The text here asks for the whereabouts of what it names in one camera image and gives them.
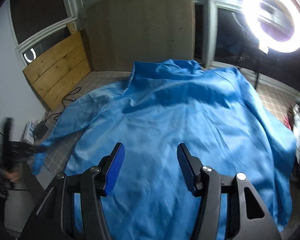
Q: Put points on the blue garment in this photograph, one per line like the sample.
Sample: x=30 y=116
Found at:
x=216 y=113

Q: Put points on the wooden plank board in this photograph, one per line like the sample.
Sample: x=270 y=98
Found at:
x=60 y=68

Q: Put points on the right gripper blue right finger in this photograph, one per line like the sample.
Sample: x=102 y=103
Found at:
x=191 y=168

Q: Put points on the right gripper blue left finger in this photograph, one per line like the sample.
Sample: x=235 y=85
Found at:
x=110 y=167

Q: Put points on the person's left hand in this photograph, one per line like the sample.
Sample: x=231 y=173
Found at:
x=12 y=176

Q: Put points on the black power adapter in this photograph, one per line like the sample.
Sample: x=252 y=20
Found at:
x=40 y=130

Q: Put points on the tall beige panel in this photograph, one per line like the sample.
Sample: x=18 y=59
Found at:
x=121 y=32

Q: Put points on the white power strip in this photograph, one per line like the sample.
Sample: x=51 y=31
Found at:
x=28 y=136

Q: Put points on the ring light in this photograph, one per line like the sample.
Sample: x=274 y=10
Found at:
x=275 y=24

